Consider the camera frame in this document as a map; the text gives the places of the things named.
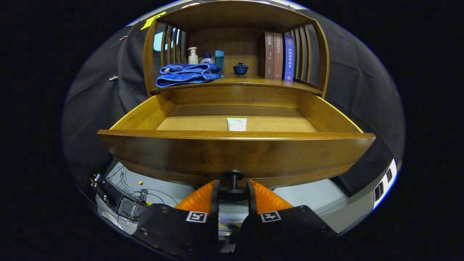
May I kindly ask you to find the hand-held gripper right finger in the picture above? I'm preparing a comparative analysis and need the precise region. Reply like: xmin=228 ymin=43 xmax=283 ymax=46
xmin=235 ymin=179 xmax=337 ymax=260

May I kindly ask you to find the teal transparent bottle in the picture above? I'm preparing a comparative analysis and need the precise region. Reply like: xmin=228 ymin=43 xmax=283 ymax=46
xmin=215 ymin=50 xmax=225 ymax=77

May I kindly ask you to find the wooden countertop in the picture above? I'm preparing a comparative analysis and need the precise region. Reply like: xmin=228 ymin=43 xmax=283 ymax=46
xmin=150 ymin=74 xmax=323 ymax=95

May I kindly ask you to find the white slotted panel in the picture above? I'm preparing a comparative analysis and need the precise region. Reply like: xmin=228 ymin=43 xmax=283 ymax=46
xmin=372 ymin=159 xmax=398 ymax=211

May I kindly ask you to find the blue book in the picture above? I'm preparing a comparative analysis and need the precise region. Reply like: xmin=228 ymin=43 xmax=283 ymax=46
xmin=282 ymin=34 xmax=295 ymax=82

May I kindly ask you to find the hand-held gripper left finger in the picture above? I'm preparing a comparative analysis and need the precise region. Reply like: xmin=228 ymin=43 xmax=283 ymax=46
xmin=132 ymin=179 xmax=221 ymax=260

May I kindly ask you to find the dark brown book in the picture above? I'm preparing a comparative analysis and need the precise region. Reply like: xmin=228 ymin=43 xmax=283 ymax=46
xmin=258 ymin=32 xmax=274 ymax=79

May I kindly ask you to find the reddish brown book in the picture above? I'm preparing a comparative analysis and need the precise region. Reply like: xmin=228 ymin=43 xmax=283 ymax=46
xmin=273 ymin=33 xmax=283 ymax=80

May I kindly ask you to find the blue folded towel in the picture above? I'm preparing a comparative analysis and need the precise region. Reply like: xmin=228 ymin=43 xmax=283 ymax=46
xmin=156 ymin=63 xmax=221 ymax=88

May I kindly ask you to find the wooden cabinet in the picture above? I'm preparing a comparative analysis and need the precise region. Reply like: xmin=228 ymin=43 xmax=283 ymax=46
xmin=142 ymin=0 xmax=330 ymax=98

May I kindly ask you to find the wooden drawer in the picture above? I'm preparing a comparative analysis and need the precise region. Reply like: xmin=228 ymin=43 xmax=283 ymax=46
xmin=97 ymin=85 xmax=376 ymax=202

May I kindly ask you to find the white facial cleanser tube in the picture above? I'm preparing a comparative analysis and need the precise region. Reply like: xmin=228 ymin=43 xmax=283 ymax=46
xmin=227 ymin=117 xmax=247 ymax=132

